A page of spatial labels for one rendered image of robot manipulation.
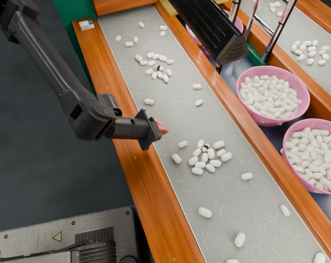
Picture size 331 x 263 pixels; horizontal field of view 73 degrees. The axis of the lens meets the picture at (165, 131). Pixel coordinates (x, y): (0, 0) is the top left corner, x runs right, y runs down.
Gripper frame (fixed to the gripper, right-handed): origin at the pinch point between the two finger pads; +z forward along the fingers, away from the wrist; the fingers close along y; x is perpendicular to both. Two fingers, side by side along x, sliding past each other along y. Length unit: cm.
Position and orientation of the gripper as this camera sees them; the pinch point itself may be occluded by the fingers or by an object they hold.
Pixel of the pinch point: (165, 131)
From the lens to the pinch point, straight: 67.7
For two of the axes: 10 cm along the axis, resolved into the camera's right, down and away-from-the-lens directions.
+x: -5.9, 6.1, 5.3
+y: -4.0, -7.9, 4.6
